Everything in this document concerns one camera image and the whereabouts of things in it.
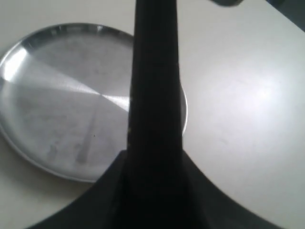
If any yellow black claw hammer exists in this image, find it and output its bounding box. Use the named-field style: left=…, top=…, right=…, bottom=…
left=127, top=0, right=244, bottom=229

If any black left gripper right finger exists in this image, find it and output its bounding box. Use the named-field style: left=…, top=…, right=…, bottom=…
left=183, top=152, right=279, bottom=229

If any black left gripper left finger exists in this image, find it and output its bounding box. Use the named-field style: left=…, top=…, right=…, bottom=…
left=29, top=150, right=127, bottom=229

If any round stainless steel plate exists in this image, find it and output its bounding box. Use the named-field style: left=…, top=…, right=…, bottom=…
left=0, top=22, right=189, bottom=183

